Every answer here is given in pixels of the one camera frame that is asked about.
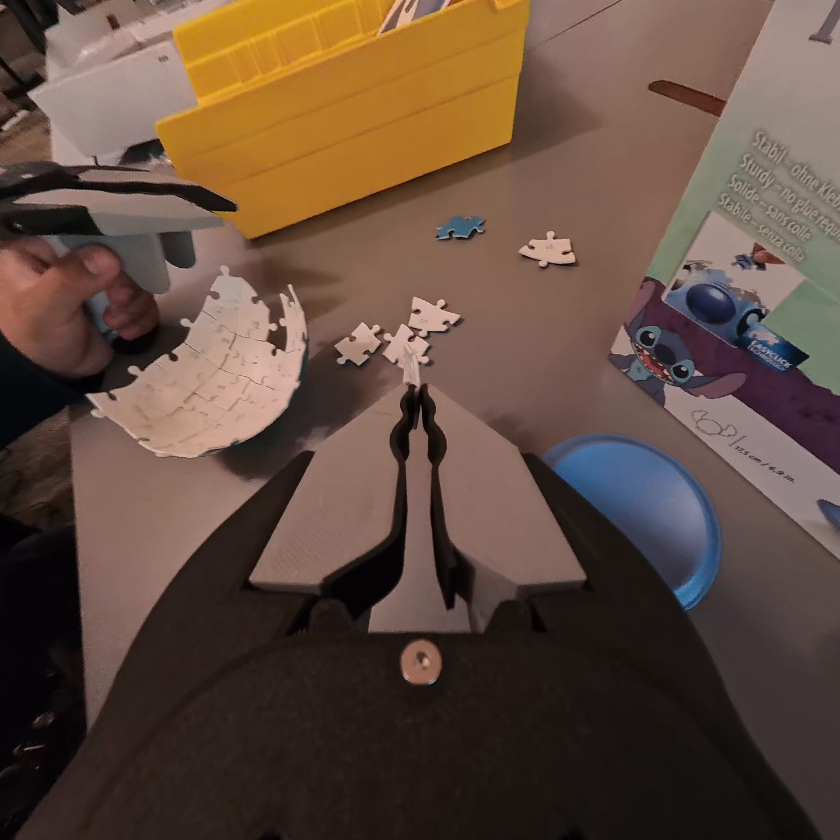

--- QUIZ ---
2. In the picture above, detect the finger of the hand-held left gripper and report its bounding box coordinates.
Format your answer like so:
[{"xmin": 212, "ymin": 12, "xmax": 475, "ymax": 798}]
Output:
[
  {"xmin": 0, "ymin": 161, "xmax": 238, "ymax": 214},
  {"xmin": 7, "ymin": 187, "xmax": 225, "ymax": 238}
]

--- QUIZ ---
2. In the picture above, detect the person's left hand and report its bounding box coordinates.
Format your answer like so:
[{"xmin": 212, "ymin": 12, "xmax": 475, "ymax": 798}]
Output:
[{"xmin": 0, "ymin": 236, "xmax": 160, "ymax": 382}]

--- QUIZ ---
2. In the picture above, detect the person's left forearm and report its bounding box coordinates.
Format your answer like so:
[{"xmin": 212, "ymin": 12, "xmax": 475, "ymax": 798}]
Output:
[{"xmin": 0, "ymin": 328, "xmax": 89, "ymax": 454}]

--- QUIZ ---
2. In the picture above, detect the yellow plastic bin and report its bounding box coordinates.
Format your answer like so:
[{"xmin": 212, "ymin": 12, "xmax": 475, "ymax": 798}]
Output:
[{"xmin": 155, "ymin": 0, "xmax": 531, "ymax": 240}]

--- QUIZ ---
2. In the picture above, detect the partly built puzzle ball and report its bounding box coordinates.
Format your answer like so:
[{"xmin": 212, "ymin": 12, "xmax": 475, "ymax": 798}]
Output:
[{"xmin": 88, "ymin": 266, "xmax": 309, "ymax": 460}]

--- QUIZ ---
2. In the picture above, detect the blue bowl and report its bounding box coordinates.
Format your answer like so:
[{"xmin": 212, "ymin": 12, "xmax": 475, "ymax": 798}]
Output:
[{"xmin": 541, "ymin": 433, "xmax": 723, "ymax": 611}]

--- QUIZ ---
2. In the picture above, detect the blue box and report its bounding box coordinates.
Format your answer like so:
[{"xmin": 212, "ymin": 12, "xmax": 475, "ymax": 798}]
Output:
[{"xmin": 609, "ymin": 0, "xmax": 840, "ymax": 560}]

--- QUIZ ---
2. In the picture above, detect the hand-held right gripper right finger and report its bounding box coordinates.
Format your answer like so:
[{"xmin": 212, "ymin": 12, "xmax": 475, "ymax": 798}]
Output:
[{"xmin": 425, "ymin": 385, "xmax": 589, "ymax": 632}]

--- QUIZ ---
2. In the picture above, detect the white box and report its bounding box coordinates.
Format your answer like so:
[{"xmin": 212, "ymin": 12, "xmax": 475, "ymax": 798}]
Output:
[{"xmin": 29, "ymin": 0, "xmax": 198, "ymax": 165}]

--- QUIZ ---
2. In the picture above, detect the blue puzzle piece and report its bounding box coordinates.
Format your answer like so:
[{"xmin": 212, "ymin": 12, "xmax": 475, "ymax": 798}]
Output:
[{"xmin": 436, "ymin": 214, "xmax": 488, "ymax": 242}]

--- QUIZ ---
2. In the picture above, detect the blue white card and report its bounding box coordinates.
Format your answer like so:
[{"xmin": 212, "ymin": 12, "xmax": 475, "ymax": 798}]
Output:
[{"xmin": 377, "ymin": 0, "xmax": 460, "ymax": 35}]

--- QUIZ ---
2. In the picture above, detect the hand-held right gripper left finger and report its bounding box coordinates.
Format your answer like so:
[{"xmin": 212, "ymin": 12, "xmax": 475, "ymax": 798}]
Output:
[{"xmin": 248, "ymin": 383, "xmax": 418, "ymax": 619}]

